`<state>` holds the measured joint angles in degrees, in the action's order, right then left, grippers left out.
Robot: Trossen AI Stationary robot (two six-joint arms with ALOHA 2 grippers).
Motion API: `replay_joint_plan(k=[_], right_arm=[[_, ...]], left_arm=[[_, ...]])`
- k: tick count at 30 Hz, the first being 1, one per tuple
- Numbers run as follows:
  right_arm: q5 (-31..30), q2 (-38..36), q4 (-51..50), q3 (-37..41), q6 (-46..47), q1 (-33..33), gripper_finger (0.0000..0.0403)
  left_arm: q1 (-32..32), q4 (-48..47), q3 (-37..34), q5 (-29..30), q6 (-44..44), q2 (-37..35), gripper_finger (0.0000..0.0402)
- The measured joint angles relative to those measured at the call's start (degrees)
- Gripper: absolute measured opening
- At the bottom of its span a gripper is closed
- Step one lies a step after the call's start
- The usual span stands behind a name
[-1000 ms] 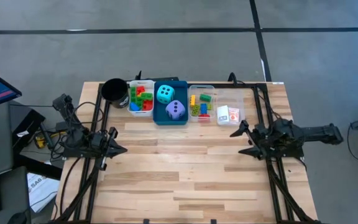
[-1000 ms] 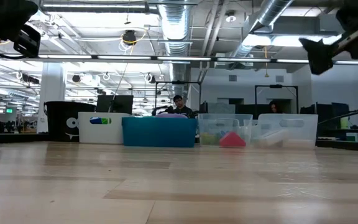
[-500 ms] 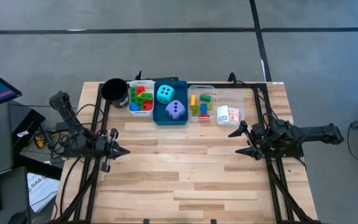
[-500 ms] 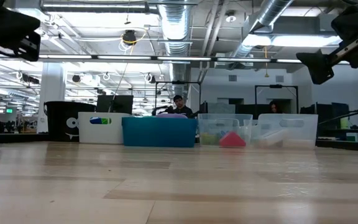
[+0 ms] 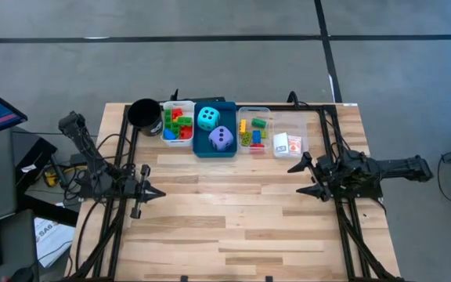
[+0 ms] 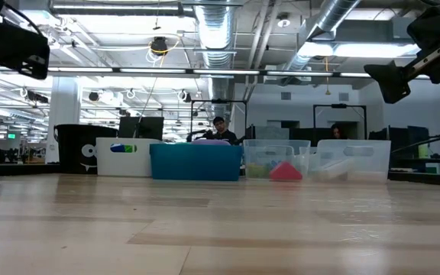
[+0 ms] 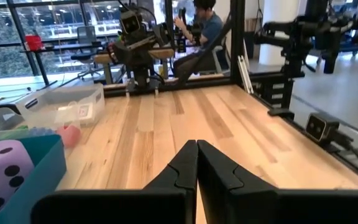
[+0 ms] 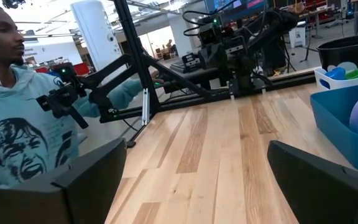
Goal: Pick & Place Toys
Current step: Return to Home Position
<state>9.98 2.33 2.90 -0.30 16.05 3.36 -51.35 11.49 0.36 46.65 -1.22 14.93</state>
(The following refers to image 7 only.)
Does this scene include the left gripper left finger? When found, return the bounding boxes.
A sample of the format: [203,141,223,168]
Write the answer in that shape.
[30,139,198,224]

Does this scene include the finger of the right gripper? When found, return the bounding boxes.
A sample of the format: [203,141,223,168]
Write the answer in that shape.
[108,42,129,65]
[152,23,173,48]

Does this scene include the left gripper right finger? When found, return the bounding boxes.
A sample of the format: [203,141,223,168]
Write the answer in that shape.
[196,139,358,224]

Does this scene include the red roof-shaped toy brick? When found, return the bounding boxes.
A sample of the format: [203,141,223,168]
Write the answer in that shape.
[56,124,82,149]

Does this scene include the small dark blue toy brick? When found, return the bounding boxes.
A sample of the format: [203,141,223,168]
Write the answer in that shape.
[29,126,55,137]

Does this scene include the purple foam die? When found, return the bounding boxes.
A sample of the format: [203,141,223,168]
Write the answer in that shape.
[0,139,35,217]

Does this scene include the wooden side table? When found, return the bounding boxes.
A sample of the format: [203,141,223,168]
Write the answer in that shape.
[93,48,176,85]

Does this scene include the grey office chair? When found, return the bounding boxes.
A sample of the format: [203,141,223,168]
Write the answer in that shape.
[70,26,103,78]

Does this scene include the person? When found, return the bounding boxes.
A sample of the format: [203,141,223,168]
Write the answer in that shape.
[172,0,227,78]

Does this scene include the black background desk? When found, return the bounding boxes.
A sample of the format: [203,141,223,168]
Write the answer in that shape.
[20,42,104,86]

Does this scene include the red container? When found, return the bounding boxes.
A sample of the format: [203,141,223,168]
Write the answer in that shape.
[24,34,45,52]

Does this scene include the white flat strips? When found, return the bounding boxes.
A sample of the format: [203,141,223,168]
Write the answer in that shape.
[237,55,255,95]

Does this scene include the blue plastic bin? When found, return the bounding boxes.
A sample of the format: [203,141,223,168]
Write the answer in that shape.
[0,133,67,224]

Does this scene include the white round column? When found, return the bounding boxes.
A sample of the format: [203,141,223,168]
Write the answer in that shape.
[258,0,301,66]

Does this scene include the grey curved plastic base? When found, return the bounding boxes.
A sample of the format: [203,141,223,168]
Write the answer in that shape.
[0,103,26,131]

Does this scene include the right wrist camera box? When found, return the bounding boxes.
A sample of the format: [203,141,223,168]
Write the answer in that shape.
[119,10,143,34]

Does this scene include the black window frame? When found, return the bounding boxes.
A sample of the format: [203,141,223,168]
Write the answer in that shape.
[0,0,124,77]

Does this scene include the black table-level camera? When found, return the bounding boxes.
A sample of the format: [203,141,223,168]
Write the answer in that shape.
[305,112,341,144]

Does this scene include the black camera cable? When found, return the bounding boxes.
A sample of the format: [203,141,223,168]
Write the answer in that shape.
[334,132,358,174]

